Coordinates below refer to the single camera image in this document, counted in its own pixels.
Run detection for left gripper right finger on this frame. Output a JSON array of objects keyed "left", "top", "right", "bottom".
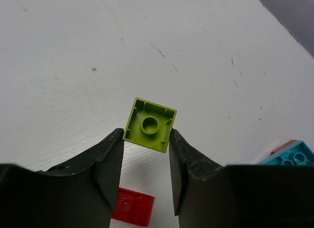
[{"left": 169, "top": 129, "right": 314, "bottom": 228}]

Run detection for large teal lego brick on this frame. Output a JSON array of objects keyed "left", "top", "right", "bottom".
[{"left": 258, "top": 141, "right": 314, "bottom": 166}]

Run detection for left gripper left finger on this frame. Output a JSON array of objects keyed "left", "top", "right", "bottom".
[{"left": 0, "top": 128, "right": 124, "bottom": 228}]

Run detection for lime lego brick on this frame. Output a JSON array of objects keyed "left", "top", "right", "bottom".
[{"left": 123, "top": 98, "right": 177, "bottom": 153}]

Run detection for red sloped lego brick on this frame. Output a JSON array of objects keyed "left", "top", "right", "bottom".
[{"left": 111, "top": 187, "right": 155, "bottom": 227}]

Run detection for red lego under teal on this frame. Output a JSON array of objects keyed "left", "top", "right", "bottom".
[{"left": 270, "top": 140, "right": 301, "bottom": 156}]

